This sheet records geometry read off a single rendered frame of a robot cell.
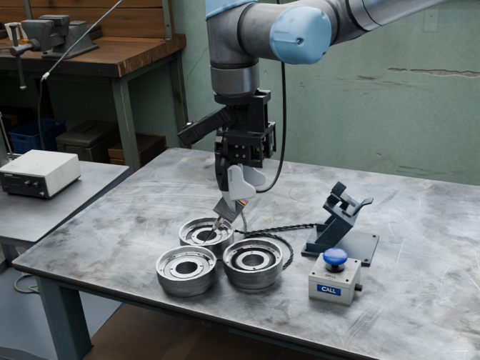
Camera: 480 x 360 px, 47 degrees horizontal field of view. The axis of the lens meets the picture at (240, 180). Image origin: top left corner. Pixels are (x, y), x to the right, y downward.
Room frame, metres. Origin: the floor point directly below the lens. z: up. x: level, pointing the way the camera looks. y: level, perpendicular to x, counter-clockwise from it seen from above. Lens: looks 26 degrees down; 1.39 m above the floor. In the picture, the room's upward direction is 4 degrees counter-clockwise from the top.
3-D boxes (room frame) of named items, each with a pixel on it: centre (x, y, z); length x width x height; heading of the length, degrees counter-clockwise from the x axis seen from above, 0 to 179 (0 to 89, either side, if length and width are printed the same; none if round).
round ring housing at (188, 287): (0.80, 0.10, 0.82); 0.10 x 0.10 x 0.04
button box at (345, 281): (0.75, -0.15, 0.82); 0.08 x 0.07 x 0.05; 63
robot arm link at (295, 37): (0.78, -0.09, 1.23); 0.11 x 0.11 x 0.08; 45
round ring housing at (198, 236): (0.91, 0.07, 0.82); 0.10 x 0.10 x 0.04
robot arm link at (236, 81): (0.84, -0.01, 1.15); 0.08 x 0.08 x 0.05
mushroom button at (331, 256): (0.75, -0.15, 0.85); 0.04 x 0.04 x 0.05
